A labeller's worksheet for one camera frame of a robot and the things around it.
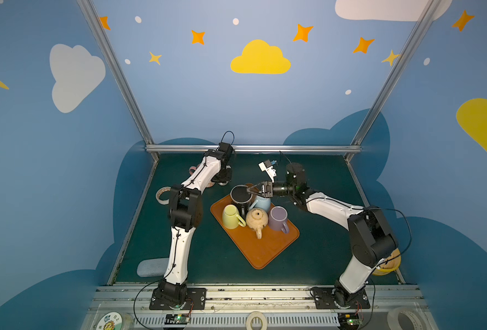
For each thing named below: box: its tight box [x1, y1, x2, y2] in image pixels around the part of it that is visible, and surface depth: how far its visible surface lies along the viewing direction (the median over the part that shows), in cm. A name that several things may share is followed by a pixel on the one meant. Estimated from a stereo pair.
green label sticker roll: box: [95, 310, 124, 330], surface depth 64 cm
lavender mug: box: [268, 205, 290, 234], surface depth 90 cm
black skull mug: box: [229, 184, 254, 218], surface depth 92 cm
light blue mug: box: [249, 195, 272, 212], surface depth 95 cm
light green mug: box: [222, 204, 247, 230], surface depth 90 cm
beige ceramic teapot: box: [245, 207, 269, 240], surface depth 88 cm
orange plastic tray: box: [210, 193, 300, 270], surface depth 90 cm
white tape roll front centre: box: [245, 311, 268, 330], surface depth 72 cm
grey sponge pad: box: [136, 257, 170, 278], surface depth 80 cm
